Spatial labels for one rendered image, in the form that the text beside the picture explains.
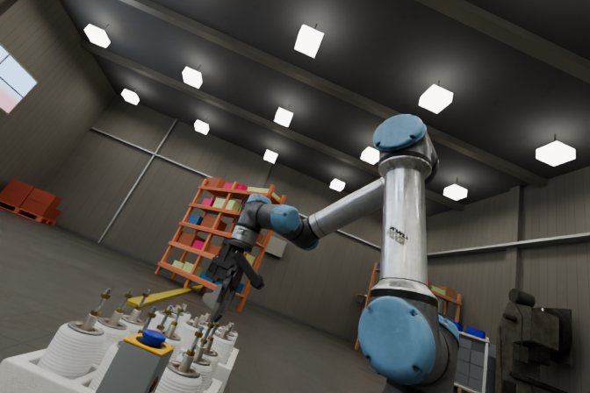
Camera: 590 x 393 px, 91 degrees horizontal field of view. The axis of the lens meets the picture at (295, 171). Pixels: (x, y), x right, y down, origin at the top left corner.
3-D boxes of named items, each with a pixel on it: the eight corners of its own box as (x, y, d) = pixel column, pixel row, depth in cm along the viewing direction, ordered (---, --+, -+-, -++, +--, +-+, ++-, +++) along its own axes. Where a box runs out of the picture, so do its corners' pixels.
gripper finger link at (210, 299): (196, 316, 77) (212, 282, 82) (215, 324, 76) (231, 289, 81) (191, 314, 75) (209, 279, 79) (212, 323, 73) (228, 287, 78)
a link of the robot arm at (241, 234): (261, 237, 90) (255, 231, 83) (255, 252, 89) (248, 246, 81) (239, 230, 92) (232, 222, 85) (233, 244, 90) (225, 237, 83)
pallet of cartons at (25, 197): (11, 210, 909) (30, 186, 941) (55, 227, 917) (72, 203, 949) (-13, 202, 817) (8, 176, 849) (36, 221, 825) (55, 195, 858)
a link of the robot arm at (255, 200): (263, 192, 87) (245, 191, 92) (248, 227, 82) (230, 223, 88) (279, 204, 92) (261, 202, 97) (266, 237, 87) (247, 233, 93)
